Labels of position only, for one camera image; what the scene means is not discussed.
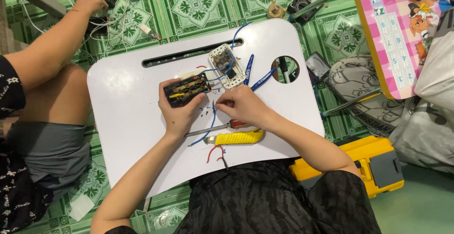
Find person's right hand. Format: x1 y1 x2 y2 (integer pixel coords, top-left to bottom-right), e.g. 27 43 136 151
214 84 274 130

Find person's left hand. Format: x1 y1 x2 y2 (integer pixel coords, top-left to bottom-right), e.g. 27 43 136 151
158 79 208 139

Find black socket module brass contacts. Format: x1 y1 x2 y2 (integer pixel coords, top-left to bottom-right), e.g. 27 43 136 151
163 73 213 108

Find long blue wire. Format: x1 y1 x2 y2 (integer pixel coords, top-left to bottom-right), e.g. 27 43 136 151
188 100 217 147

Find yellow utility knife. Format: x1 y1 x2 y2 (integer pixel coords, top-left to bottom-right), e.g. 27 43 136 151
203 128 265 146

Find white lap desk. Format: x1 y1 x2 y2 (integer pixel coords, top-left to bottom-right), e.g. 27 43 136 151
87 18 325 199

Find white black pen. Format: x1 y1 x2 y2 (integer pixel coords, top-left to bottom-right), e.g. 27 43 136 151
278 57 292 84

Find small grey analog meter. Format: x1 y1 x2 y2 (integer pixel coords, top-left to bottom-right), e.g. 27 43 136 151
305 52 332 83

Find person's black dress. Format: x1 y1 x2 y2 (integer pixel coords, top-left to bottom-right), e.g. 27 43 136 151
105 159 382 234

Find round beige lamp holder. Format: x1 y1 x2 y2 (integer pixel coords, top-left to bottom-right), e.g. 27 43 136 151
266 3 286 19

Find grey metal table leg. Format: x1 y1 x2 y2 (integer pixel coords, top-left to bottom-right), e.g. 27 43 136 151
320 88 383 118
288 0 351 22

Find grey printed fabric bag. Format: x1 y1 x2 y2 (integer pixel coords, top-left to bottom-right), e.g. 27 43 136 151
326 55 454 175

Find black phone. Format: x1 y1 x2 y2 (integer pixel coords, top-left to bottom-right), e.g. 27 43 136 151
85 16 109 36

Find black analog multimeter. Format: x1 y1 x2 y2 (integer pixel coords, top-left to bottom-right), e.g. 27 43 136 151
287 0 327 25

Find white paper scrap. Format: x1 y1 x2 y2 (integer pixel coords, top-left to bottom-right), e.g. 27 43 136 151
68 194 96 222

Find yellow grey tool case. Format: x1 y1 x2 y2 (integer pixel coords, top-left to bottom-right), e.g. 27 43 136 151
289 135 405 199

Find pink cartoon folding table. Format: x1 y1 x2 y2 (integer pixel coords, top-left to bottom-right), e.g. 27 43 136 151
348 0 454 100

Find white fabric bundle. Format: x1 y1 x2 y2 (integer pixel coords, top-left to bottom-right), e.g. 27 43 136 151
413 7 454 111

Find scattered blue wire bits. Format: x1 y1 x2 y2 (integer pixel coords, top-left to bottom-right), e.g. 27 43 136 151
197 89 222 118

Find blue handled cutting pliers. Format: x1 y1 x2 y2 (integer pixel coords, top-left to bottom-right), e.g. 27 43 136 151
243 54 277 92

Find red handled screwdriver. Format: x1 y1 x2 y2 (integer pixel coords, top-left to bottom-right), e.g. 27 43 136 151
184 119 250 138

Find white switch socket plate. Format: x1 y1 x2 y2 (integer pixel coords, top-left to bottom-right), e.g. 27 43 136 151
208 43 247 89

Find tangle of white cables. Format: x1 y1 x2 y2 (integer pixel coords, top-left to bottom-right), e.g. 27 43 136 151
0 0 157 54

